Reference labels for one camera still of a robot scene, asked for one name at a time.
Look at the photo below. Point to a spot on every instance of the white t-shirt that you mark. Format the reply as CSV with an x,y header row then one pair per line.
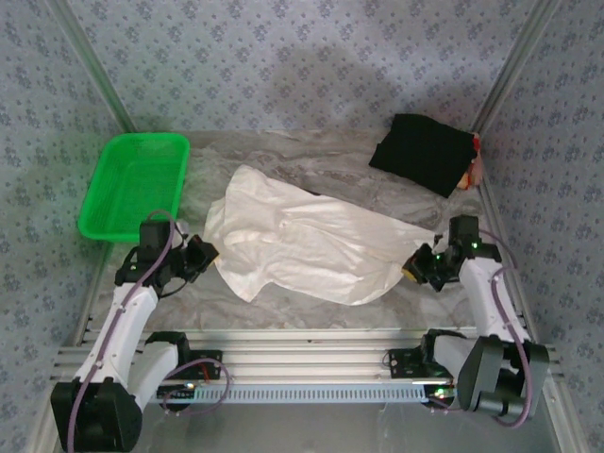
x,y
307,245

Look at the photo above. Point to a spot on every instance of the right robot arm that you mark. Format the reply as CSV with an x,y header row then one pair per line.
x,y
491,302

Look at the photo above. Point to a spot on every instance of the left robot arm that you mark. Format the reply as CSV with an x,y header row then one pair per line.
x,y
122,340

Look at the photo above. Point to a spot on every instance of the red yellow patterned t-shirt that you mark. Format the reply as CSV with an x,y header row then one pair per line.
x,y
477,170

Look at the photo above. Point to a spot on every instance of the green plastic basket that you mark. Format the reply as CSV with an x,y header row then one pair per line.
x,y
132,179

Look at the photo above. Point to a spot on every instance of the black folded t-shirt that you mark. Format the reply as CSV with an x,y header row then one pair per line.
x,y
420,151

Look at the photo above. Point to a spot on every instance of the left controller board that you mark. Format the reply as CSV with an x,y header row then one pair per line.
x,y
177,389

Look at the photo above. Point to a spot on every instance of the controller board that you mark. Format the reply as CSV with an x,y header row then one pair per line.
x,y
177,389
441,394

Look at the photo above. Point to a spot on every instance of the right controller board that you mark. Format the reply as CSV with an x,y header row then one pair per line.
x,y
441,394

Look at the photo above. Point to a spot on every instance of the grey lower metal panel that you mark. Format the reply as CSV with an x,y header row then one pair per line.
x,y
302,429

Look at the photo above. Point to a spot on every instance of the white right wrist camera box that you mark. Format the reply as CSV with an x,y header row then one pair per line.
x,y
441,238

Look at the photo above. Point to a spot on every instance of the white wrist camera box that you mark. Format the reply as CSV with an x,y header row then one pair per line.
x,y
441,238
181,235

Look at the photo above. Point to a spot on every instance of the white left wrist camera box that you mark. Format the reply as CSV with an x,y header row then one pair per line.
x,y
181,235

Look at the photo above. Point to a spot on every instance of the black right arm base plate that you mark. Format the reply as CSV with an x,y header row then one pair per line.
x,y
406,363

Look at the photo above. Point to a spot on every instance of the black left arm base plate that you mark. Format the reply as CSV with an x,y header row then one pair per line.
x,y
207,365

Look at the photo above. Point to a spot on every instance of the aluminium rail frame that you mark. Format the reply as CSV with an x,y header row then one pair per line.
x,y
302,358

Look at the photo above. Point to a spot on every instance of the aluminium frame post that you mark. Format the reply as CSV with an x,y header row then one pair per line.
x,y
80,33
521,47

